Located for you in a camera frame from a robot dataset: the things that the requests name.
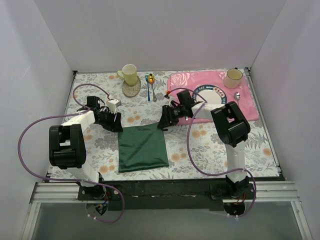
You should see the dark green cloth napkin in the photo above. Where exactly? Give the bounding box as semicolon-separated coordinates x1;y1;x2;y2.
118;123;169;173

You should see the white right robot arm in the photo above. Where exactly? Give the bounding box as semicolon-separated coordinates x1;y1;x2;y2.
157;87;251;199

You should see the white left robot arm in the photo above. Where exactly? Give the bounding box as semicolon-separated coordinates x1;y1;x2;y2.
49;96;123;200

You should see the pink rose placemat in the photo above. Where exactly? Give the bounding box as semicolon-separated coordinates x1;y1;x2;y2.
167;70;259;121

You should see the white plate blue rim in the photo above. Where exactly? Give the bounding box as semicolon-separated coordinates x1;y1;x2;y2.
192;84;228;105

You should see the speckled round coaster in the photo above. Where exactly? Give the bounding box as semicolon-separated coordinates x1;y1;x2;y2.
122;77;141;98

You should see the gold rainbow spoon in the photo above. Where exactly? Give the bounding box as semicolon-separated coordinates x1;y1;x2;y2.
148;73;157;102

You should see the yellow-green mug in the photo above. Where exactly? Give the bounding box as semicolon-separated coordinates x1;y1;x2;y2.
117;64;138;86

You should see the silver spoon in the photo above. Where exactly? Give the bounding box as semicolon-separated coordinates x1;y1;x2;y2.
233;92;241;106

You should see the cream enamel mug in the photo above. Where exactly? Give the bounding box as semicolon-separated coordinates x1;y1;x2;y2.
223;68;243;89

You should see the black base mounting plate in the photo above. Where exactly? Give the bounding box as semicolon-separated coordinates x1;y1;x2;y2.
77;178;257;212

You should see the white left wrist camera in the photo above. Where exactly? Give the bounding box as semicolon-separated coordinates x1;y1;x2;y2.
106;99;122;113

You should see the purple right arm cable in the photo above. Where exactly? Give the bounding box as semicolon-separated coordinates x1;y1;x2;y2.
164;87;258;218

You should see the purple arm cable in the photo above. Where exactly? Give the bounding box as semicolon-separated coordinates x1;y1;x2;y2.
18;83;126;224
164;87;258;218

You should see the blue handled spoon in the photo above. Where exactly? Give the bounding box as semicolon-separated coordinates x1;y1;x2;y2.
145;73;151;102

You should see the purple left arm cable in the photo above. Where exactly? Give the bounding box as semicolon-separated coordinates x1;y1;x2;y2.
18;83;126;224

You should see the aluminium frame rail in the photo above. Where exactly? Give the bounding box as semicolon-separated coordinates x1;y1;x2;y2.
30;181;300;203

